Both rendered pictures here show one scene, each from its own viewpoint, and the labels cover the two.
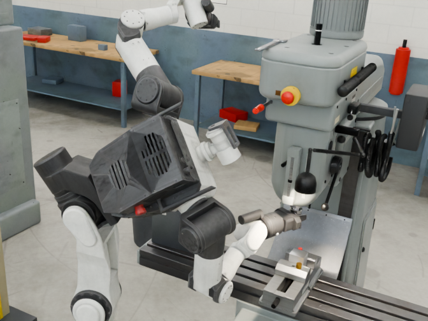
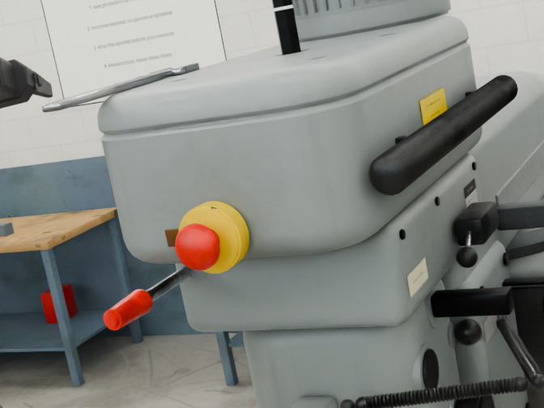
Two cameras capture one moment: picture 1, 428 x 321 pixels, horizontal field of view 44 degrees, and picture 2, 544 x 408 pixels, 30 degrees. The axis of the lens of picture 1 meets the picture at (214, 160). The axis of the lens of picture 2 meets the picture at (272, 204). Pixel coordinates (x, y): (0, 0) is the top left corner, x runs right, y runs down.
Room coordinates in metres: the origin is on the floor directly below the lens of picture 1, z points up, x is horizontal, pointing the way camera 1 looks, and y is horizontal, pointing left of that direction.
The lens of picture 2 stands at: (0.77, -0.30, 1.95)
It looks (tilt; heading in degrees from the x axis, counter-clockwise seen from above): 11 degrees down; 2
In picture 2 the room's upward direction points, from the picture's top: 11 degrees counter-clockwise
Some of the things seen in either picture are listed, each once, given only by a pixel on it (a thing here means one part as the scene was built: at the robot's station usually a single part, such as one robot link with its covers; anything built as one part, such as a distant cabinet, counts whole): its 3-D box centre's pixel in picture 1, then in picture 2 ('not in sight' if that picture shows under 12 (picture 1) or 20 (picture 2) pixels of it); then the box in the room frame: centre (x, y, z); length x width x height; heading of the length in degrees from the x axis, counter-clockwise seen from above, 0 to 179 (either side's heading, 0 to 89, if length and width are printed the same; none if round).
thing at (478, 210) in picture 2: (351, 111); (469, 234); (1.82, -0.48, 1.66); 0.12 x 0.04 x 0.04; 155
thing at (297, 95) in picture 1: (290, 95); (214, 236); (1.61, -0.23, 1.76); 0.06 x 0.02 x 0.06; 65
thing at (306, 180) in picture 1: (306, 181); not in sight; (1.63, -0.31, 1.47); 0.07 x 0.07 x 0.06
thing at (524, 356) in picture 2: (358, 146); (519, 350); (1.68, -0.48, 1.58); 0.17 x 0.01 x 0.01; 178
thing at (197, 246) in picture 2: (288, 97); (200, 244); (1.59, -0.22, 1.76); 0.04 x 0.03 x 0.04; 65
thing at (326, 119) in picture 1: (313, 101); (342, 235); (1.86, -0.34, 1.68); 0.34 x 0.24 x 0.10; 155
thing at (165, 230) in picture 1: (179, 222); not in sight; (2.07, 0.13, 1.04); 0.22 x 0.12 x 0.20; 68
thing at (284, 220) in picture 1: (278, 222); not in sight; (1.76, -0.25, 1.23); 0.13 x 0.12 x 0.10; 40
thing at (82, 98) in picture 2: (270, 44); (124, 85); (1.73, -0.16, 1.89); 0.24 x 0.04 x 0.01; 157
